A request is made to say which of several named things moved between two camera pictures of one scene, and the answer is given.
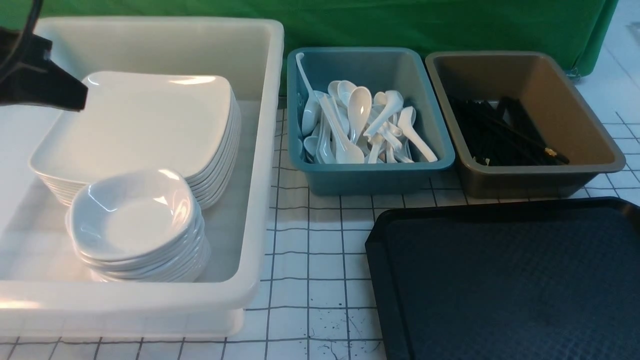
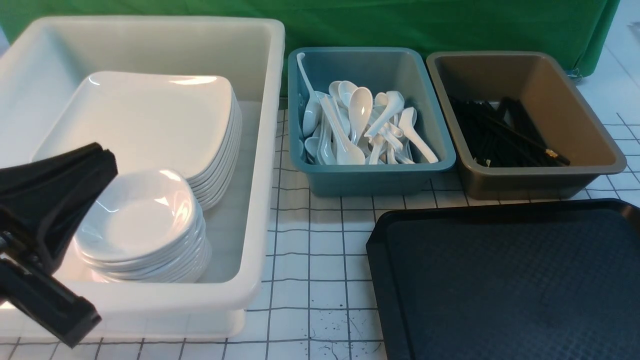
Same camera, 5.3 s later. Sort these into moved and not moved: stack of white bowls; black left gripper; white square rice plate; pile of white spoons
Moved: black left gripper
Not moved: stack of white bowls; pile of white spoons; white square rice plate
